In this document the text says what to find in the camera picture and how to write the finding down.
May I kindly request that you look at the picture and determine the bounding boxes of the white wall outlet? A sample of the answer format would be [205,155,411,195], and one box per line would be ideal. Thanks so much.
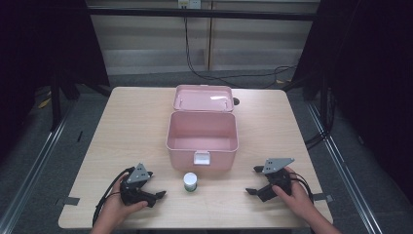
[177,0,203,10]

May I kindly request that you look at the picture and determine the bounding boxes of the metal floor rail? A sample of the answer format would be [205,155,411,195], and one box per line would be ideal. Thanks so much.
[0,105,73,234]
[306,101,386,234]

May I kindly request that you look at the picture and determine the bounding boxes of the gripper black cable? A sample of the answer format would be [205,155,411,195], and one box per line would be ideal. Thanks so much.
[287,171,315,203]
[92,166,136,227]

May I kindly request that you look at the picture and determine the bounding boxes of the black horizontal bar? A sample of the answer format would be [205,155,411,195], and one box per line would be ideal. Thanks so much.
[87,7,320,22]

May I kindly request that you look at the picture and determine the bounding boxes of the black wall cable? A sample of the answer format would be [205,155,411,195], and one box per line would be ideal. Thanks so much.
[183,16,298,90]

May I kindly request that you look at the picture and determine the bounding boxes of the person's left hand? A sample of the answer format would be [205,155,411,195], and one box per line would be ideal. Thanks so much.
[102,173,149,224]

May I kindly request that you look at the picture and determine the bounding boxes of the black curtain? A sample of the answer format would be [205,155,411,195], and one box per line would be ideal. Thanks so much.
[290,0,413,204]
[0,0,111,164]

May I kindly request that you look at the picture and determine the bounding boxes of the yellow floor tape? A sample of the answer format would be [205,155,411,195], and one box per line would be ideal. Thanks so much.
[37,97,53,110]

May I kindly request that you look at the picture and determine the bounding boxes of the grey tape strip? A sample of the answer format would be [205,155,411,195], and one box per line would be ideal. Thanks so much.
[56,196,81,207]
[313,192,334,203]

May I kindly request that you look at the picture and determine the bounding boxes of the black metal stand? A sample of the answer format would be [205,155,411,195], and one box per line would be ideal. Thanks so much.
[49,72,63,132]

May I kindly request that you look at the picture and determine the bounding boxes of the black cable bundle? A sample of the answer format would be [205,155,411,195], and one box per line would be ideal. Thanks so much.
[304,86,337,151]

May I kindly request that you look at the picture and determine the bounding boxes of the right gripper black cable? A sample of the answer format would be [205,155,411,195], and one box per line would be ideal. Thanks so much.
[287,171,315,203]

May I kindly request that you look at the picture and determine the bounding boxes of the person's right hand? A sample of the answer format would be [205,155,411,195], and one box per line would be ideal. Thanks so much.
[272,166,315,219]

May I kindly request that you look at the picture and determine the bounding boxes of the pink plastic storage box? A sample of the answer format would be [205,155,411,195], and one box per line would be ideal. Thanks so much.
[166,84,240,173]

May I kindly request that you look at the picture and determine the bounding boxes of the small white-lidded green jar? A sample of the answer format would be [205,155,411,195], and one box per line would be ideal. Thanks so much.
[182,172,199,193]

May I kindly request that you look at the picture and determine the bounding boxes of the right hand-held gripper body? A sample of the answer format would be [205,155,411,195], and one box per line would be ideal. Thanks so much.
[255,157,293,203]

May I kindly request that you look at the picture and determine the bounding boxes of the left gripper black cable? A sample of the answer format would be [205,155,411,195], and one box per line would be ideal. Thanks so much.
[92,166,136,227]

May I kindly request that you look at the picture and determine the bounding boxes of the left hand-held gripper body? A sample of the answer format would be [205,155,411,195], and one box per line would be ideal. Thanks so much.
[119,162,158,209]

